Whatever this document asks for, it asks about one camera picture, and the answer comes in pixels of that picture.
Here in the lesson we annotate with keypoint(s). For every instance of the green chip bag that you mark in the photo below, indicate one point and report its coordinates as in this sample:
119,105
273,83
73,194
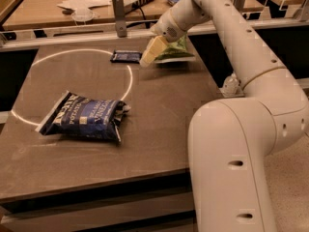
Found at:
175,52

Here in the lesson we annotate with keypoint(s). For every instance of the upper wooden drawer front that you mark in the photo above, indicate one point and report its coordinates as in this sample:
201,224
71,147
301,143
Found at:
100,214

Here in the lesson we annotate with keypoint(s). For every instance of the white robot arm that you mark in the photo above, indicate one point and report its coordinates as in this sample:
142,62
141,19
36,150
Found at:
228,139

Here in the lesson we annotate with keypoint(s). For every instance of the grey power strip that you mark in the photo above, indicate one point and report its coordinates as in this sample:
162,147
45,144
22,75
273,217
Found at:
131,5

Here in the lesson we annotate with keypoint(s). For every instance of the blue rxbar blueberry bar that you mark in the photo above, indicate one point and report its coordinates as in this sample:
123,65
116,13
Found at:
123,56

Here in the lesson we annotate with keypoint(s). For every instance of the white paper sheets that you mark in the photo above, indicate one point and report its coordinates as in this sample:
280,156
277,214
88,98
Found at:
75,4

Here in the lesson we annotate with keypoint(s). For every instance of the blue potato chip bag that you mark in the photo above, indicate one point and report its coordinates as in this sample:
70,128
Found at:
74,115

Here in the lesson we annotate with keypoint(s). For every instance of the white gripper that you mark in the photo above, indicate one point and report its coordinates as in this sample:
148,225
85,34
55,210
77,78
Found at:
165,25

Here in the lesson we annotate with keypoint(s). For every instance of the left grey metal post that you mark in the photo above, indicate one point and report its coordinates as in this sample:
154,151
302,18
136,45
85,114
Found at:
120,21

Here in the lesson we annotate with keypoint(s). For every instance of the left clear sanitizer bottle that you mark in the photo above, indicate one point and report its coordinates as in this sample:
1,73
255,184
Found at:
230,85

